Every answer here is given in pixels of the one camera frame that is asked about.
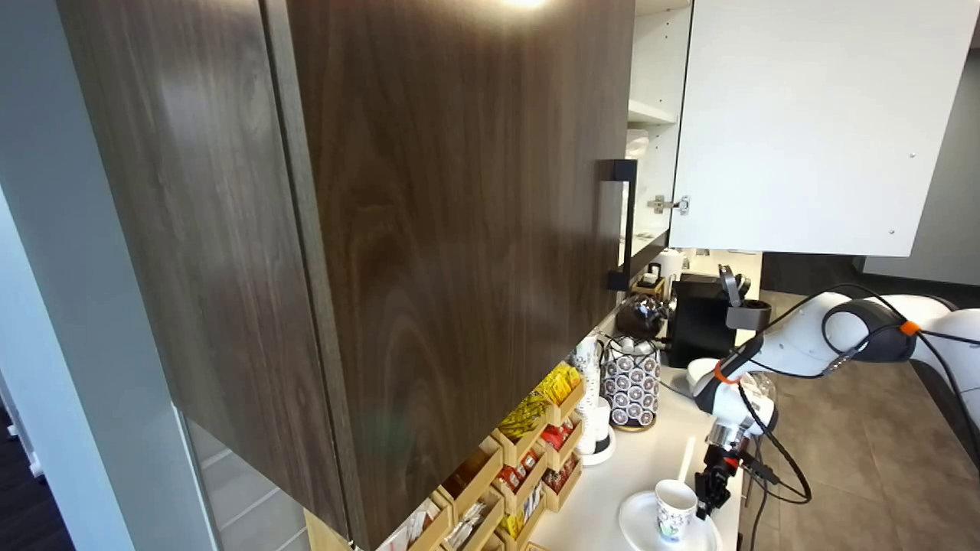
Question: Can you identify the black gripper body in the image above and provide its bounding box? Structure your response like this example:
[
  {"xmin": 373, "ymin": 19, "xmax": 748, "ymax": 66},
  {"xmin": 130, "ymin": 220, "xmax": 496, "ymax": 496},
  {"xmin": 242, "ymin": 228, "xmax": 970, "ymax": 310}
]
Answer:
[{"xmin": 694, "ymin": 439, "xmax": 748, "ymax": 505}]

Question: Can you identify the patterned paper coffee cup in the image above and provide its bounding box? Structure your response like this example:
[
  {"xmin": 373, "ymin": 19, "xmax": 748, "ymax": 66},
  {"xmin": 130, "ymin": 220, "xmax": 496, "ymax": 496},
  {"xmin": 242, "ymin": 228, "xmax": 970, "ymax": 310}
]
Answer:
[{"xmin": 651, "ymin": 477, "xmax": 705, "ymax": 547}]

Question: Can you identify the small white plastic plate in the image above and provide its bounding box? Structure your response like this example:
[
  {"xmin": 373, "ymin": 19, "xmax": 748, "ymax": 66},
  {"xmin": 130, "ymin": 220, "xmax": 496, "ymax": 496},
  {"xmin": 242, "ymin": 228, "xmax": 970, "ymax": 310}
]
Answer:
[{"xmin": 615, "ymin": 488, "xmax": 725, "ymax": 551}]

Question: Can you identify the white plate at edge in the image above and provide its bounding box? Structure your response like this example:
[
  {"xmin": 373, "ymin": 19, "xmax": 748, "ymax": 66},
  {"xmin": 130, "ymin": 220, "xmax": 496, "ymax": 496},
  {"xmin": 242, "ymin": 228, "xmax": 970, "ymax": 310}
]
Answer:
[{"xmin": 682, "ymin": 355, "xmax": 730, "ymax": 403}]

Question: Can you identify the white cup lid stack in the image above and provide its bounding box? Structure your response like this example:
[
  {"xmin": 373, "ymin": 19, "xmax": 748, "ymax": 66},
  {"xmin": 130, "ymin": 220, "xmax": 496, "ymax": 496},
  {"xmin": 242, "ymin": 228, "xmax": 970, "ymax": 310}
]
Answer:
[{"xmin": 578, "ymin": 396, "xmax": 615, "ymax": 455}]

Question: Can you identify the white cupboard door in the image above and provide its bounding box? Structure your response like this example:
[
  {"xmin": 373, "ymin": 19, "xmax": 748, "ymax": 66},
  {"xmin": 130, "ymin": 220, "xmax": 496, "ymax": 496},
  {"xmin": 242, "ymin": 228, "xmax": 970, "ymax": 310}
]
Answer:
[{"xmin": 667, "ymin": 0, "xmax": 980, "ymax": 260}]

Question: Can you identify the patterned coffee pod carousel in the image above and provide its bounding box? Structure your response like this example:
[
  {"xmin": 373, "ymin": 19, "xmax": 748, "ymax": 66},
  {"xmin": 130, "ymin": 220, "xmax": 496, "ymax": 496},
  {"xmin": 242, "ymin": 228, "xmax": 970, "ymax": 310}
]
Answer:
[{"xmin": 598, "ymin": 333, "xmax": 667, "ymax": 434}]

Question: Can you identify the black coffee machine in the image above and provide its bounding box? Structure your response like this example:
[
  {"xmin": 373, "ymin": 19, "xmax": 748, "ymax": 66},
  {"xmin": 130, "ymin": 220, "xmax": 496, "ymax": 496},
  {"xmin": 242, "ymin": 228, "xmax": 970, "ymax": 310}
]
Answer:
[{"xmin": 665, "ymin": 265, "xmax": 776, "ymax": 371}]

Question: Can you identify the round glass jar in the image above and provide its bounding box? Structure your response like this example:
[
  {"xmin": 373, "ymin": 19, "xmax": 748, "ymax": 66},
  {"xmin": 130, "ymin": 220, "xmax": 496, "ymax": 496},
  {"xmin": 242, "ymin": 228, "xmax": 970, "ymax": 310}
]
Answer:
[{"xmin": 613, "ymin": 287, "xmax": 674, "ymax": 346}]

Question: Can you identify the wooden tea organizer rack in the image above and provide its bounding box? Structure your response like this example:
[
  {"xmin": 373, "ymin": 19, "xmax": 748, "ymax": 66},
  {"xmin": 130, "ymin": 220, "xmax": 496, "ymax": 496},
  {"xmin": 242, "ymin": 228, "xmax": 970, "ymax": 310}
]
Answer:
[{"xmin": 437, "ymin": 362, "xmax": 591, "ymax": 545}]

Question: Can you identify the silver door hinge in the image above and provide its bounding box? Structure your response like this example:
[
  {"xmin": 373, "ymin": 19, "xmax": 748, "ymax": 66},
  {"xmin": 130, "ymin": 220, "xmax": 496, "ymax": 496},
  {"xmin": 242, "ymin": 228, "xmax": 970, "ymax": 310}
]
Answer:
[{"xmin": 647, "ymin": 194, "xmax": 692, "ymax": 218}]

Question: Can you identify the wooden glass-lid tea box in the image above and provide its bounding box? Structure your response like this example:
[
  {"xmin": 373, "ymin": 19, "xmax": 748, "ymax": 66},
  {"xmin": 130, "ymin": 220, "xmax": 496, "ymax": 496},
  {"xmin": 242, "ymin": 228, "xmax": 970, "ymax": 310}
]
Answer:
[{"xmin": 373, "ymin": 489, "xmax": 456, "ymax": 551}]

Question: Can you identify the thin grey cable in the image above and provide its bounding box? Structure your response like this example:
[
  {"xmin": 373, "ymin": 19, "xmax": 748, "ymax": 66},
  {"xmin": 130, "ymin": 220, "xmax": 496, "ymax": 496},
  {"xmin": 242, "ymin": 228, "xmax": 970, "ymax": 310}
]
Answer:
[{"xmin": 741, "ymin": 407, "xmax": 773, "ymax": 551}]

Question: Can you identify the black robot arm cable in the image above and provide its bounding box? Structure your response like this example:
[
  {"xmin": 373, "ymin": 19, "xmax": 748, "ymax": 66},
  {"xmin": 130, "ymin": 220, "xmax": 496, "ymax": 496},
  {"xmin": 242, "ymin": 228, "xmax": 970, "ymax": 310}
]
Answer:
[{"xmin": 713, "ymin": 292, "xmax": 980, "ymax": 512}]

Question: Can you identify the black cupboard handle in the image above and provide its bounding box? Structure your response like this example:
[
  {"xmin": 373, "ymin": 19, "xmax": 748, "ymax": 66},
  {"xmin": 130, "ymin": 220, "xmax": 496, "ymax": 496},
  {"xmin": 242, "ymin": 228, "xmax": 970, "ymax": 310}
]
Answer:
[{"xmin": 593, "ymin": 155, "xmax": 643, "ymax": 293}]

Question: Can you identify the dark wood wall cupboard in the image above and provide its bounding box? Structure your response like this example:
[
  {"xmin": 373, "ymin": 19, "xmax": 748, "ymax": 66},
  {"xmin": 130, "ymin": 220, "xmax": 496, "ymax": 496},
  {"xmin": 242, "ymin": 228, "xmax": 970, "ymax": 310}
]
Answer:
[{"xmin": 54, "ymin": 0, "xmax": 697, "ymax": 551}]

